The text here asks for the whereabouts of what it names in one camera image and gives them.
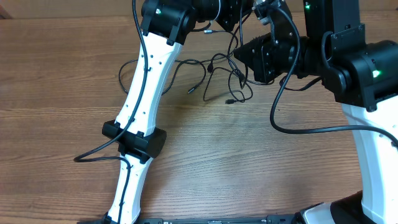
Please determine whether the thin black USB cable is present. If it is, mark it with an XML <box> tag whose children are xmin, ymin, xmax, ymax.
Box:
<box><xmin>118</xmin><ymin>29</ymin><xmax>237</xmax><ymax>96</ymax></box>

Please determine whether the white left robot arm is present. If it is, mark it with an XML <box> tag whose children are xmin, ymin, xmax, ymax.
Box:
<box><xmin>103</xmin><ymin>0</ymin><xmax>252</xmax><ymax>223</ymax></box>

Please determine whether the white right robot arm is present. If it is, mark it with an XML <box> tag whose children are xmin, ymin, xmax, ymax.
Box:
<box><xmin>234</xmin><ymin>1</ymin><xmax>397</xmax><ymax>223</ymax></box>

